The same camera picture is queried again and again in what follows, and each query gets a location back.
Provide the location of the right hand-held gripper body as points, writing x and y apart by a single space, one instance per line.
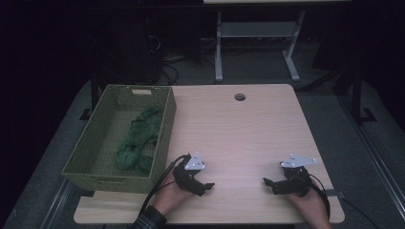
297 183

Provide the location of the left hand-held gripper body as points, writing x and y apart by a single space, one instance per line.
187 178

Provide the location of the green plush garment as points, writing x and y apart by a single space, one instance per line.
143 127

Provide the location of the green woven basket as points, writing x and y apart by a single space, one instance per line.
86 182

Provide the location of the person's left hand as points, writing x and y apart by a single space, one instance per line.
170 195

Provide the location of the person's right hand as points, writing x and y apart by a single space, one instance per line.
313 206

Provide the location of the grey table grommet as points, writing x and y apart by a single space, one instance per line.
240 97

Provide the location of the black stand leg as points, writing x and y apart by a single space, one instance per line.
94 95
357 95

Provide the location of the grey metal stand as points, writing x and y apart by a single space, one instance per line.
258 30

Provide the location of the metal floor rail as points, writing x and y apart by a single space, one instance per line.
55 203
375 159

